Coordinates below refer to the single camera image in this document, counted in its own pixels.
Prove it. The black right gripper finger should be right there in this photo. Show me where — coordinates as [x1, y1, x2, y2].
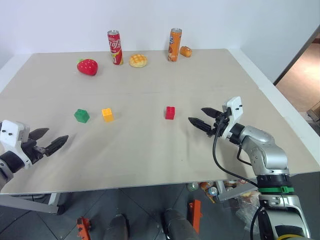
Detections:
[201, 107, 223, 120]
[187, 116, 215, 136]

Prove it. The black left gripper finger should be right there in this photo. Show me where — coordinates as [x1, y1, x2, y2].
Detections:
[46, 134, 70, 157]
[29, 127, 50, 142]

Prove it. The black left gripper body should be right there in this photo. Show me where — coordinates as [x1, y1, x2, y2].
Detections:
[21, 130, 50, 165]

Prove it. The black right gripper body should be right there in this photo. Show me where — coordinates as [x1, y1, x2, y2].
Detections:
[206, 109, 232, 138]

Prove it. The red toy block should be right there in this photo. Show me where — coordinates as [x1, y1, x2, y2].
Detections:
[164, 106, 176, 121]

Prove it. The green toy block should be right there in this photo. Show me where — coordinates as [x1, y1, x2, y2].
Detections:
[73, 108, 90, 124]

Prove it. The yellow toy block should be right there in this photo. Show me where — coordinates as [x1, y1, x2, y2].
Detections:
[101, 107, 115, 123]

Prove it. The small bread loaf toy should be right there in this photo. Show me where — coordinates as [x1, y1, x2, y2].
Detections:
[179, 45, 193, 58]

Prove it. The bag of snacks and cans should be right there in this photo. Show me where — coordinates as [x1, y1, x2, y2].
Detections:
[186, 178, 261, 227]

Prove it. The orange soda can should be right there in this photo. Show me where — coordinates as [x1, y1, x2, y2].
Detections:
[167, 27, 183, 62]

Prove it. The red toy strawberry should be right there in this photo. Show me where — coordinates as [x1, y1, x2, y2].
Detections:
[76, 57, 99, 76]

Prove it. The orange clamp tool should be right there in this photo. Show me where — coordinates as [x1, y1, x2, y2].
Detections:
[76, 216, 91, 240]
[188, 199, 203, 235]

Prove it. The round pineapple bun toy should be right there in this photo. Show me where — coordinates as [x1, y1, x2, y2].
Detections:
[128, 53, 149, 68]

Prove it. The dark rounded robot foot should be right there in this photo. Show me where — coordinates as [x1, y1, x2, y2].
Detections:
[103, 213, 130, 240]
[162, 208, 201, 240]

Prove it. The red soda can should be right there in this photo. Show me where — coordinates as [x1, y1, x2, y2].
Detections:
[107, 29, 124, 66]

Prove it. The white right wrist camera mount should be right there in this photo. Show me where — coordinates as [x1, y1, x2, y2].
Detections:
[221, 96, 244, 140]

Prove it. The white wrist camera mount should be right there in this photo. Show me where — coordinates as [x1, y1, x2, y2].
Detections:
[0, 120, 34, 169]
[221, 96, 244, 140]

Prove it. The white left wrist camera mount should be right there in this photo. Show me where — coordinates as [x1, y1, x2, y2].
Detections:
[0, 120, 34, 169]

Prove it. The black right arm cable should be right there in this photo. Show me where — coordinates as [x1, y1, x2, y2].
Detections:
[212, 113, 266, 240]

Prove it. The white table leg frame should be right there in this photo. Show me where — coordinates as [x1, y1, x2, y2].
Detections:
[0, 192, 62, 215]

